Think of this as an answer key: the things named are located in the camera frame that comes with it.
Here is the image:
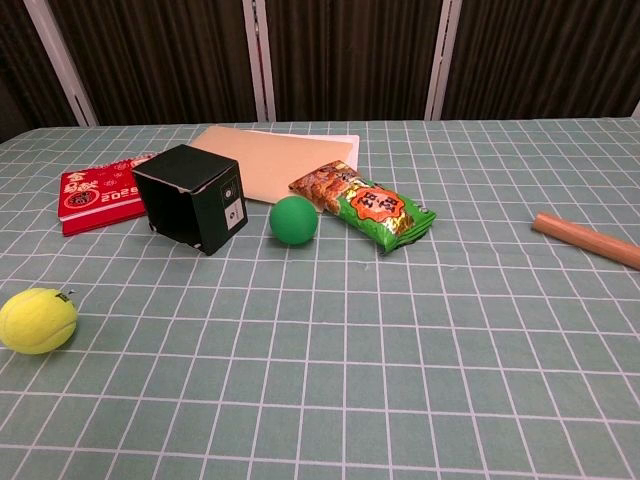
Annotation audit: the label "yellow tennis ball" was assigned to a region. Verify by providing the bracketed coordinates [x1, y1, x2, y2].
[0, 287, 79, 356]

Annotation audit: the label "green rubber ball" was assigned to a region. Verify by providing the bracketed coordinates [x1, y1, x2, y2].
[269, 195, 320, 246]

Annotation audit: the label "black cardboard box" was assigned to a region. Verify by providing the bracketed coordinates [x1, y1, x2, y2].
[131, 144, 250, 257]

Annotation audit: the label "green orange snack bag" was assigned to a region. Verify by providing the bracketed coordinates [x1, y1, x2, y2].
[288, 159, 437, 256]

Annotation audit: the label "beige paper folder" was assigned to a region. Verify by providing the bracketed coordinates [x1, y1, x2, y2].
[189, 125, 357, 205]

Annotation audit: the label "green checked tablecloth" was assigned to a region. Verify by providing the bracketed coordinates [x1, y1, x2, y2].
[0, 115, 640, 480]

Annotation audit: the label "red 2026 desk calendar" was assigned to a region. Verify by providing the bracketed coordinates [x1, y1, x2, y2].
[57, 153, 156, 237]

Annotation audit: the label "wooden round rod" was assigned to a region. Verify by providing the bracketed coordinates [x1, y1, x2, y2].
[531, 212, 640, 272]

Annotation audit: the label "white partition frame post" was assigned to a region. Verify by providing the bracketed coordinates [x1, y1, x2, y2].
[423, 0, 462, 121]
[22, 0, 99, 127]
[242, 0, 277, 123]

